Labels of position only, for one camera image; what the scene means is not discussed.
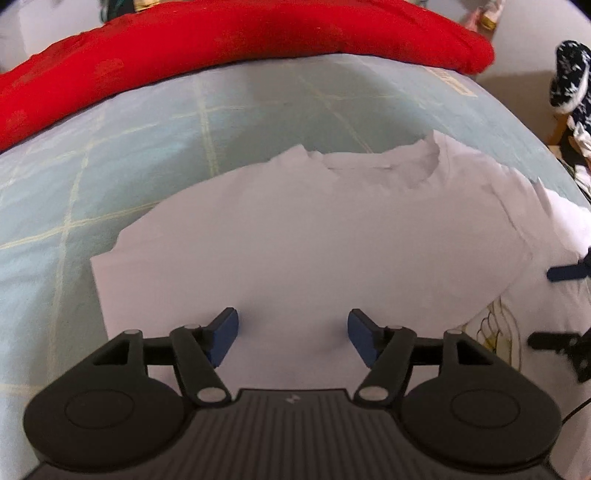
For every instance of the red quilt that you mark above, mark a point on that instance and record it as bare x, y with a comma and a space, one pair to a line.
231, 37

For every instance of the white printed sweatshirt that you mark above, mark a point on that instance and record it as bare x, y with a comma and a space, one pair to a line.
300, 230

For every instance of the pink patterned curtain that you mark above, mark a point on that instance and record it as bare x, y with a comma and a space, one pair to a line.
485, 11

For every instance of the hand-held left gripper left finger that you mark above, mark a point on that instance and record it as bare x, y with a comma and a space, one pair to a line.
224, 334

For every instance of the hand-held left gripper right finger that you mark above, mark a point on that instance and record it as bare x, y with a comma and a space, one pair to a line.
362, 337

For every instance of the navy star-print garment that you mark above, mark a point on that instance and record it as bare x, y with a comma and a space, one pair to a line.
570, 78

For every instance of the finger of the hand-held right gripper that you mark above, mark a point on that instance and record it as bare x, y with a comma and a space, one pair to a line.
554, 342
565, 273

